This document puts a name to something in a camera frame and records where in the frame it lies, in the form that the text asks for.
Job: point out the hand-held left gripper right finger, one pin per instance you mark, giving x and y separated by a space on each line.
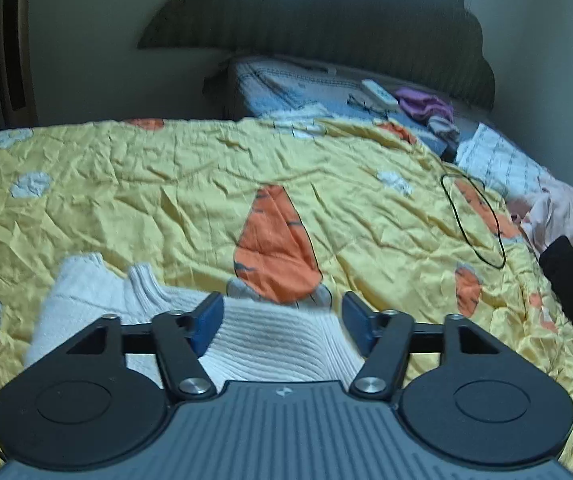
357 325

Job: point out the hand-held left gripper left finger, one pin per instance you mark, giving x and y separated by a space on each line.
206 325

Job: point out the white knit sweater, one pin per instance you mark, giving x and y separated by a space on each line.
276 340

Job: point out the yellow carrot print quilt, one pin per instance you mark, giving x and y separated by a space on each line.
166 185

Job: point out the grey white small cloth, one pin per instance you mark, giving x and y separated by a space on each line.
444 129

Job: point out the white patterned pillow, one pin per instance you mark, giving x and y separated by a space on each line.
501 160

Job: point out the pink cloth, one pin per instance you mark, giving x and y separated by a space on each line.
556 215

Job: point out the purple cloth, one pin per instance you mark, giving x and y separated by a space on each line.
424 105

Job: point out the white remote control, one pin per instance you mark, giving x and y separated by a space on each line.
379 94

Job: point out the blue patterned pillow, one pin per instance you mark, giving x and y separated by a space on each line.
286 90

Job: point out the dark padded headboard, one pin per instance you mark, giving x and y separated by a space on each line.
316 20

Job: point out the gold standing air conditioner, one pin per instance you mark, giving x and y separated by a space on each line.
14 60

